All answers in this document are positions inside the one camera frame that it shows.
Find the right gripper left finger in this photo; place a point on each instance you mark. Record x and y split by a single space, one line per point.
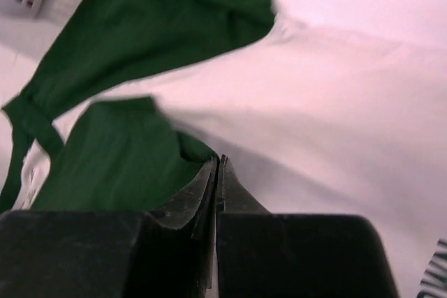
165 252

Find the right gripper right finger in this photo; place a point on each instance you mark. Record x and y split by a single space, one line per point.
261 254

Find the white and green t shirt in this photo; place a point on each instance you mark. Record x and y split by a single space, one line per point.
324 106

